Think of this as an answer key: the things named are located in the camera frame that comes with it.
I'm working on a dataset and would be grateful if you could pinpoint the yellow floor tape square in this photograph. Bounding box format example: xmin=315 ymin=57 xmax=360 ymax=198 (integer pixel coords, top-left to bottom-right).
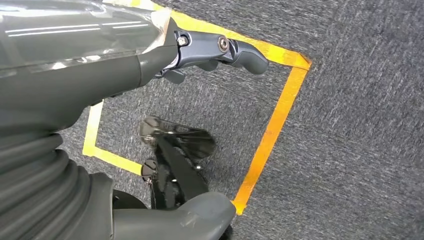
xmin=82 ymin=0 xmax=312 ymax=216

